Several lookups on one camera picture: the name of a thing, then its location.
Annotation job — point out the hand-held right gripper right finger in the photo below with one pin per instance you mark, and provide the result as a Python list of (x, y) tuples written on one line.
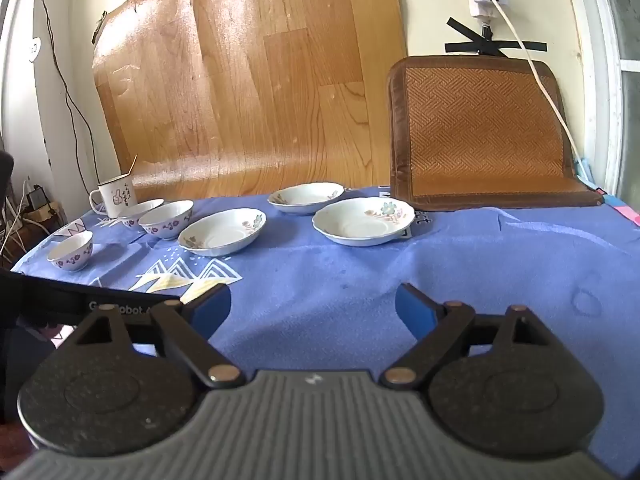
[(412, 310)]

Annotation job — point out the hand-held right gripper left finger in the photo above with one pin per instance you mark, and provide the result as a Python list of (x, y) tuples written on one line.
[(212, 310)]

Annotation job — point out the white floral bowl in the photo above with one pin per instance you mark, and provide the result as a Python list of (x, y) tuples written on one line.
[(72, 252), (167, 220), (134, 212)]

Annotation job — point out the white floral plate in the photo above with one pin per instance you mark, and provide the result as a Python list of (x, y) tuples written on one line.
[(305, 197), (362, 222), (222, 232)]

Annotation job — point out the blue printed tablecloth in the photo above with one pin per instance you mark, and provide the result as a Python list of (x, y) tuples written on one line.
[(325, 270)]

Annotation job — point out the white enamel mug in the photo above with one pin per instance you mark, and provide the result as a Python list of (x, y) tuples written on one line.
[(117, 195)]

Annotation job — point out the brown woven bamboo mat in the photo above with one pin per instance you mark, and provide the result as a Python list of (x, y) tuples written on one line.
[(480, 130)]

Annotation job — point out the wood-pattern vinyl sheet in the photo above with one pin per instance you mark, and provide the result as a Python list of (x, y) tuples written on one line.
[(250, 85)]

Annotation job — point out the pink and blue bedsheet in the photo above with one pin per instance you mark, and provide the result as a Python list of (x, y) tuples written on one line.
[(625, 210)]

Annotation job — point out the black tape cross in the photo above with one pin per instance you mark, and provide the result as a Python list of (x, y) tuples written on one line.
[(475, 46)]

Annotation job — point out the white wall socket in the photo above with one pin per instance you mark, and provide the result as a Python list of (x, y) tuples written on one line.
[(34, 50)]

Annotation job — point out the white window frame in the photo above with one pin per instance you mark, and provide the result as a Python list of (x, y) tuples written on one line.
[(597, 60)]

